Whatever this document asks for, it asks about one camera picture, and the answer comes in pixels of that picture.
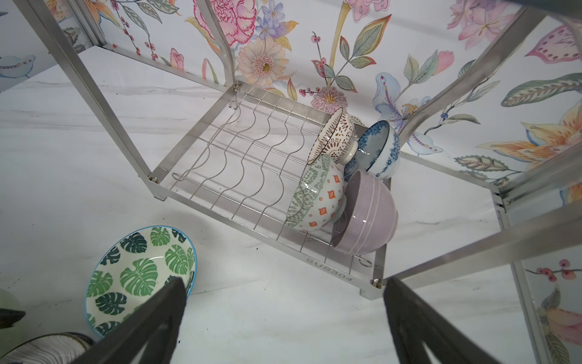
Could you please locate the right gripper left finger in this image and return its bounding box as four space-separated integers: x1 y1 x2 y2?
74 278 186 363

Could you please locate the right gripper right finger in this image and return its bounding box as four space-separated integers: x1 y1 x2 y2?
383 278 498 363

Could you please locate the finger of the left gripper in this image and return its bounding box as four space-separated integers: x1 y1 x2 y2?
0 309 26 329

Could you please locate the purple striped bowl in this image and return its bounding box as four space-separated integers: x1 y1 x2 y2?
1 332 95 364

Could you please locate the plain lilac ceramic bowl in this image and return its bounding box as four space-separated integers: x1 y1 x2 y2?
331 170 399 255

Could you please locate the green geometric patterned bowl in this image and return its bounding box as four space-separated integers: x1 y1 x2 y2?
285 155 346 233

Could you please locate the blue floral ceramic bowl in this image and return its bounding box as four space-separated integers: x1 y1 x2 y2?
343 121 400 182

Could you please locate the white red-patterned bowl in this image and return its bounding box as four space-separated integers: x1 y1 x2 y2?
307 108 358 165

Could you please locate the steel two-tier dish rack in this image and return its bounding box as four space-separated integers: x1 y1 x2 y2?
13 0 582 301

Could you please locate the blue-rimmed leaf bowl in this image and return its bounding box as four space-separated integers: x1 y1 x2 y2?
85 225 198 338

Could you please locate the left aluminium frame post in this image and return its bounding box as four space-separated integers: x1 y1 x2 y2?
68 0 106 47

